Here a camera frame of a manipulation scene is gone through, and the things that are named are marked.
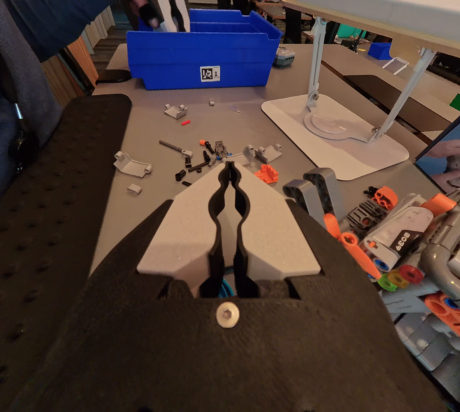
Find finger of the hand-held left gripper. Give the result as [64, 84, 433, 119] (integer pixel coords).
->
[168, 0, 192, 33]
[155, 0, 179, 33]

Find orange ribbed toy wedge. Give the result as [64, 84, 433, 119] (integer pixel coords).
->
[254, 164, 280, 184]

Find small blue storage bin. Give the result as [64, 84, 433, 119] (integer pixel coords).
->
[367, 42, 393, 61]

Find blue robot kit box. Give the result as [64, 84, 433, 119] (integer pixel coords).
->
[415, 115, 460, 194]

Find white book stand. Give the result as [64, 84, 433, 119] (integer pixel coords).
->
[261, 0, 460, 182]

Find wooden backboard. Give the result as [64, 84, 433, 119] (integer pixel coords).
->
[277, 0, 460, 57]

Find orange toy cone part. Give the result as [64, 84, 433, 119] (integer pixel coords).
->
[364, 185, 399, 211]

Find dark grey axle pale connector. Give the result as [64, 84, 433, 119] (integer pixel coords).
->
[159, 140, 193, 159]

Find pale grey toy panel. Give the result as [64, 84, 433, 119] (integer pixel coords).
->
[229, 145, 256, 167]
[254, 144, 283, 164]
[164, 104, 188, 120]
[114, 152, 153, 179]

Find blue plastic bin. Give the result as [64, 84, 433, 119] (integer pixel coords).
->
[126, 8, 284, 91]

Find grey orange tracked toy robot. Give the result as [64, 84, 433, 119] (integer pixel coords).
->
[282, 167, 460, 371]

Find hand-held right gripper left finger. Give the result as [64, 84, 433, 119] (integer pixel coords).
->
[138, 162, 231, 289]

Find scattered black toy pins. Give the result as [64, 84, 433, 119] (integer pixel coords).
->
[175, 140, 220, 188]

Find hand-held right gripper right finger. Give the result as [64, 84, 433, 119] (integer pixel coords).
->
[231, 161, 321, 287]

